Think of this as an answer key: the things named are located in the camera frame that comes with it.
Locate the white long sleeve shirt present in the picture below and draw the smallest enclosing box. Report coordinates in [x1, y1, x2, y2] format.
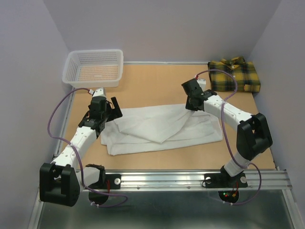
[101, 104, 223, 156]

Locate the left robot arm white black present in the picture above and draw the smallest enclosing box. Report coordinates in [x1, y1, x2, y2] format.
[40, 96, 122, 207]

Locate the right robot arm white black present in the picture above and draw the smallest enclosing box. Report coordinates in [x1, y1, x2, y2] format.
[182, 79, 273, 186]

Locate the white perforated plastic basket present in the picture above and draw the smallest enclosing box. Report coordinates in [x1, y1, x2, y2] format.
[62, 49, 123, 88]

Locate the yellow plaid folded shirt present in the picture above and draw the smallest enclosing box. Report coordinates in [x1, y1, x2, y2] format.
[208, 56, 261, 93]

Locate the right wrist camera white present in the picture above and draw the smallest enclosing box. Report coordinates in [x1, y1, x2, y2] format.
[197, 79, 206, 91]

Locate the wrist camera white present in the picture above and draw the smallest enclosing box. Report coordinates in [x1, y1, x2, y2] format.
[89, 87, 106, 97]
[197, 79, 206, 91]

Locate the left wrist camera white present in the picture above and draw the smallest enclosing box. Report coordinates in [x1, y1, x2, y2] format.
[89, 87, 106, 97]

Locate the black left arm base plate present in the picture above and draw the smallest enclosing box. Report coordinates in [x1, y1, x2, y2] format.
[85, 174, 122, 190]

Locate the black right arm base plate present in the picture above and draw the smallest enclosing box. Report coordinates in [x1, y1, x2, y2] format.
[201, 173, 248, 188]

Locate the aluminium mounting rail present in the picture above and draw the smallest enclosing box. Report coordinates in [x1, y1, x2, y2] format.
[76, 169, 293, 191]

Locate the metal table frame edge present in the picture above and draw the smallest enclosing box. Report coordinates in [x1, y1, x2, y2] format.
[28, 88, 74, 229]

